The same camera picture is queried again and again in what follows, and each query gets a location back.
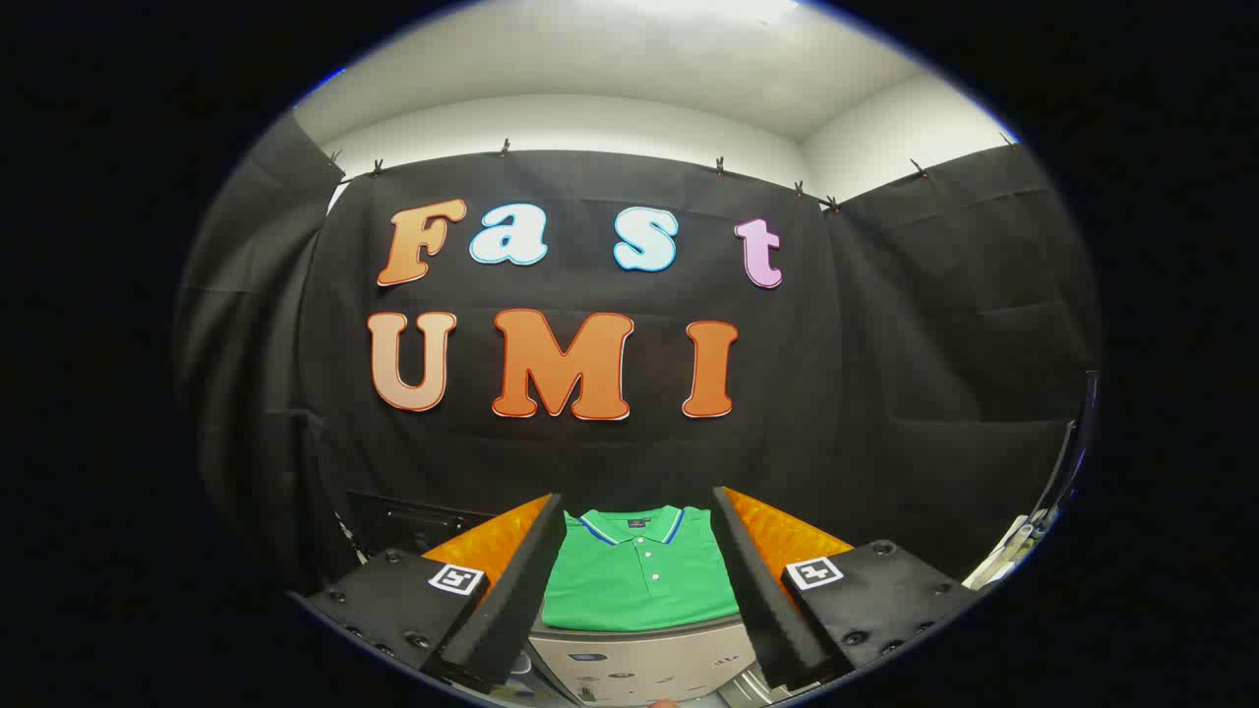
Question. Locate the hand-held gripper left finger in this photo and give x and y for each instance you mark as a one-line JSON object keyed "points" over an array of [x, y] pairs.
{"points": [[521, 590]]}

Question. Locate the black backdrop cloth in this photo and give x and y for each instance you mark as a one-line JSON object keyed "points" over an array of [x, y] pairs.
{"points": [[590, 452]]}

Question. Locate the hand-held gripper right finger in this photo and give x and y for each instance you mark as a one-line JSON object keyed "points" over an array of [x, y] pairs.
{"points": [[762, 590]]}

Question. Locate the green polo shirt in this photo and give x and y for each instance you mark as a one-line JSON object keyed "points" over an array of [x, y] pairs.
{"points": [[639, 590]]}

